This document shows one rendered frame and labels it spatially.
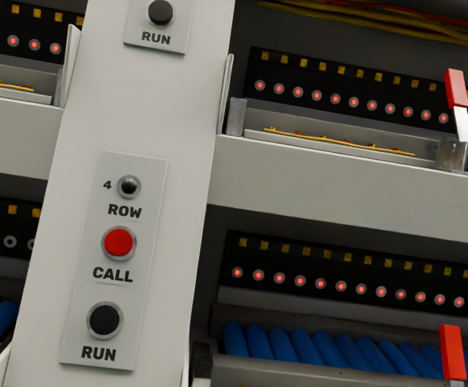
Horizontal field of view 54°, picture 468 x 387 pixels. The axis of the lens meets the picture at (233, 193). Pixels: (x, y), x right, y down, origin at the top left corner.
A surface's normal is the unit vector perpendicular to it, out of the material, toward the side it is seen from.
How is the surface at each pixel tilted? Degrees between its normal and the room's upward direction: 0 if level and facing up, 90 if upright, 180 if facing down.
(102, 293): 90
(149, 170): 90
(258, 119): 111
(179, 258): 90
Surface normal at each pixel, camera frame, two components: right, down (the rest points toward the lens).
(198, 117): 0.14, -0.22
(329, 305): 0.08, 0.15
